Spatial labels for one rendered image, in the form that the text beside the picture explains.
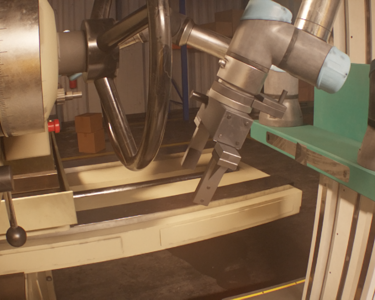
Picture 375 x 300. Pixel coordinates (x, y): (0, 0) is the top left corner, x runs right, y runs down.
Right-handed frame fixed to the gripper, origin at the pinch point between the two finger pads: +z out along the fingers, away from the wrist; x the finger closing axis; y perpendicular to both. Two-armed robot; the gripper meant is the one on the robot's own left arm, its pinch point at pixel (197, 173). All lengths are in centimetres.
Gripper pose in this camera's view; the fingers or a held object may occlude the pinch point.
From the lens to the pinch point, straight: 62.2
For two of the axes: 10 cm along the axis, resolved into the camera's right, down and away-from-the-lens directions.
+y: -9.2, -3.2, -2.4
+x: 1.2, 3.6, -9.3
